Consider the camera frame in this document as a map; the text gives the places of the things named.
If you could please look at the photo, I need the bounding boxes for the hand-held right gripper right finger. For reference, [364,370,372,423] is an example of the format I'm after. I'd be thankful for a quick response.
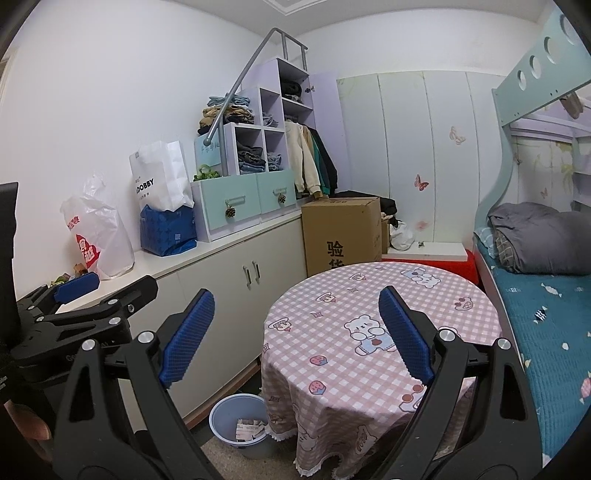
[379,285,548,480]

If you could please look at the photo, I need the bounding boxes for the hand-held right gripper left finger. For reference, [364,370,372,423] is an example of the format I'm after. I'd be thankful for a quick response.
[48,288,216,480]

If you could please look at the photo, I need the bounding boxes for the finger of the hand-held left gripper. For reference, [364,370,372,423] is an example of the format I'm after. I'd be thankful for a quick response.
[21,275,158,344]
[17,271,101,320]

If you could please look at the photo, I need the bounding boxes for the pale blue waste bin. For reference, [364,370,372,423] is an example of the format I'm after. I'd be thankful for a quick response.
[209,394,278,460]

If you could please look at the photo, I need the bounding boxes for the person's left hand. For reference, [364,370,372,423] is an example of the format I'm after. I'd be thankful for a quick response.
[4,401,52,457]

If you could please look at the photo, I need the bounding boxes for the small toy figures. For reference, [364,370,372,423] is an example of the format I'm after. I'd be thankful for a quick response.
[53,263,88,283]

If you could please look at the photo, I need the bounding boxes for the white low cabinet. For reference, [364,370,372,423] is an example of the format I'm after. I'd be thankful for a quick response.
[16,210,309,430]

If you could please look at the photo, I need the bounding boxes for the white red-print plastic bag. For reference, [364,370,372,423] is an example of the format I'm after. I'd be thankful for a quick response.
[60,172,136,281]

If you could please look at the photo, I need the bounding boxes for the red covered low platform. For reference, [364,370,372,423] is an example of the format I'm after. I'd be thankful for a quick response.
[381,241,481,284]

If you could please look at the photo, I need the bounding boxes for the pink checked tablecloth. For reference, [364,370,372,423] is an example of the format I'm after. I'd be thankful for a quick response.
[261,262,503,476]

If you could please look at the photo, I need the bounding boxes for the blue bag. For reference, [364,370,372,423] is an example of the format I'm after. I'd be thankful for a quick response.
[140,204,198,257]

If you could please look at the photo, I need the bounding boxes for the small white plastic bag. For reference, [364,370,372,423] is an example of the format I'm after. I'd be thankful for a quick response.
[390,220,416,251]

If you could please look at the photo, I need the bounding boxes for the plaid cloth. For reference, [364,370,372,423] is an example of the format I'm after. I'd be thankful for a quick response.
[494,229,518,271]

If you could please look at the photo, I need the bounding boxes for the brown cardboard box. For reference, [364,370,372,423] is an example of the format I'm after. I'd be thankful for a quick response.
[301,197,383,278]

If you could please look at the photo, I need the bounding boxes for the white paper bag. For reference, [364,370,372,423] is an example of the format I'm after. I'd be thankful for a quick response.
[129,140,195,212]

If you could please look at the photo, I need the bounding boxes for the blue quilt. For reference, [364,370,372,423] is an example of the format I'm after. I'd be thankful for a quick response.
[475,228,591,467]

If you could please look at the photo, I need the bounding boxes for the black clothes pile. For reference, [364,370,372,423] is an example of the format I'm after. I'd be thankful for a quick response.
[332,190,398,227]

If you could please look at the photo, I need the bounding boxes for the wide mint drawer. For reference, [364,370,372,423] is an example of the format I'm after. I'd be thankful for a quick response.
[198,178,262,241]

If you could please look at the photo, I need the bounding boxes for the grey blanket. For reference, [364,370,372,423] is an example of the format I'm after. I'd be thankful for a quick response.
[488,202,591,276]

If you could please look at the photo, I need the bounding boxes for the narrow mint drawer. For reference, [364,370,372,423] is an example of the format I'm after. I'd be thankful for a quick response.
[256,168,297,215]

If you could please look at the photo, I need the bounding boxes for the light blue box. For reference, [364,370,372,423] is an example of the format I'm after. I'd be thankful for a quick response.
[196,135,222,171]

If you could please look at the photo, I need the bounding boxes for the black hanging jacket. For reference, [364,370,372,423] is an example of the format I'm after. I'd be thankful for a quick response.
[318,131,339,195]

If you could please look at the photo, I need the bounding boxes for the folded jeans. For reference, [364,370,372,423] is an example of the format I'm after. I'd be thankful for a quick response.
[238,145,266,175]

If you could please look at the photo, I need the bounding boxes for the green hanging jacket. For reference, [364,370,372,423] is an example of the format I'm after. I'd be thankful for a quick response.
[309,129,331,195]

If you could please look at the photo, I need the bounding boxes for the beige hanging jacket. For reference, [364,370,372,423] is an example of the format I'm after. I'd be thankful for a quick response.
[284,121,322,197]

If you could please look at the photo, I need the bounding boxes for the stack of folded clothes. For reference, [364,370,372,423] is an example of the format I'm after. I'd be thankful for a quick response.
[199,93,256,136]

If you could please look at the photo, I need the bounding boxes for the lilac stair shelf unit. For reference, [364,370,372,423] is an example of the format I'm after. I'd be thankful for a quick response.
[191,58,345,243]

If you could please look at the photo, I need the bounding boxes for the mint bunk bed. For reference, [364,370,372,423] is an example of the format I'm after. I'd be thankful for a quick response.
[473,0,591,467]

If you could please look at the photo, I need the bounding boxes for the grey metal handrail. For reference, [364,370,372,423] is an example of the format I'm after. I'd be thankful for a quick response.
[205,28,308,178]

